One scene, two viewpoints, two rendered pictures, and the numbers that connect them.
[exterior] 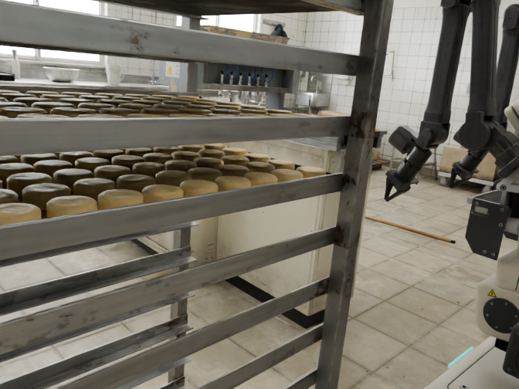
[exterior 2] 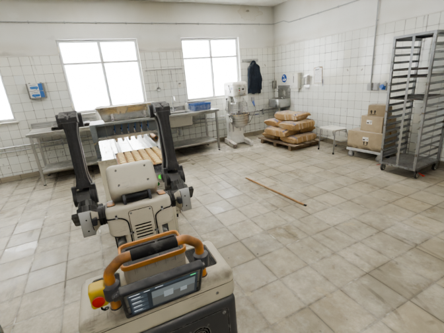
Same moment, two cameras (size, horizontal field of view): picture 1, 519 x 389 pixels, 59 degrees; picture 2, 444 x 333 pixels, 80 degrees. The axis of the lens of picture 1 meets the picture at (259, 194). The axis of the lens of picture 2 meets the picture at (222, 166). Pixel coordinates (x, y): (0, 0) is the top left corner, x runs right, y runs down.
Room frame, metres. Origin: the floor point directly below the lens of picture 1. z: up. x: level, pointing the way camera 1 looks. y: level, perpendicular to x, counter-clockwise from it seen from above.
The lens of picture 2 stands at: (0.36, -1.60, 1.50)
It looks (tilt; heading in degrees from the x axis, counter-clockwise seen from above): 18 degrees down; 21
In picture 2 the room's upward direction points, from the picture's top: 5 degrees counter-clockwise
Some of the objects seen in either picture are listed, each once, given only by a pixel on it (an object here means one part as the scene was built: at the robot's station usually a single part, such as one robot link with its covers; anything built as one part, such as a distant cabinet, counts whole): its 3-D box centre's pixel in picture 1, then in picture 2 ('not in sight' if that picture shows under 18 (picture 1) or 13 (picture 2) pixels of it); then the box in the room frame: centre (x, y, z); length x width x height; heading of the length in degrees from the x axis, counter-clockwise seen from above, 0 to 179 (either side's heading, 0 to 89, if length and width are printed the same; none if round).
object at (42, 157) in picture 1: (39, 161); not in sight; (0.68, 0.33, 0.96); 0.05 x 0.05 x 0.02
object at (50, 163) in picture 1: (53, 170); not in sight; (0.63, 0.29, 0.96); 0.05 x 0.05 x 0.02
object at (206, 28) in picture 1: (234, 45); (127, 111); (2.60, 0.20, 1.25); 0.56 x 0.29 x 0.14; 134
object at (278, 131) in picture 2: not in sight; (281, 130); (6.12, -0.85, 0.32); 0.72 x 0.42 x 0.17; 50
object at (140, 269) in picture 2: not in sight; (153, 259); (1.06, -1.03, 0.87); 0.23 x 0.15 x 0.11; 134
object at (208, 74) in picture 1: (231, 91); (131, 135); (2.60, 0.20, 1.01); 0.72 x 0.33 x 0.34; 134
